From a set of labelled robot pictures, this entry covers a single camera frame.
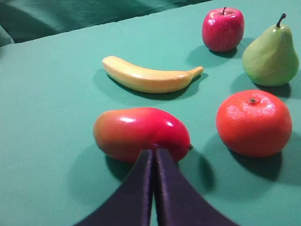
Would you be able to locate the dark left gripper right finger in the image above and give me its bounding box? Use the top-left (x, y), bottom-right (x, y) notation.
top-left (155, 149), bottom-right (237, 226)

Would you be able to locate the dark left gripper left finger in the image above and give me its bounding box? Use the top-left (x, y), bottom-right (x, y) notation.
top-left (76, 150), bottom-right (154, 226)

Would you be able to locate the red mango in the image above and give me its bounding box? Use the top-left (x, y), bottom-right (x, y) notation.
top-left (93, 107), bottom-right (193, 162)

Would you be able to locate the green backdrop cloth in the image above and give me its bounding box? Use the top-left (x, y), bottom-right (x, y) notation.
top-left (0, 0), bottom-right (199, 46)

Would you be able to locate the green pear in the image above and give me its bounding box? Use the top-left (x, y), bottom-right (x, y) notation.
top-left (242, 13), bottom-right (299, 87)

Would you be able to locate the orange tangerine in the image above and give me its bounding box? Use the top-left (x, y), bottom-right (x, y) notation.
top-left (215, 89), bottom-right (292, 157)

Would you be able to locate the red apple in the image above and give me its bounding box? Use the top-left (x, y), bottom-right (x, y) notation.
top-left (201, 7), bottom-right (245, 53)

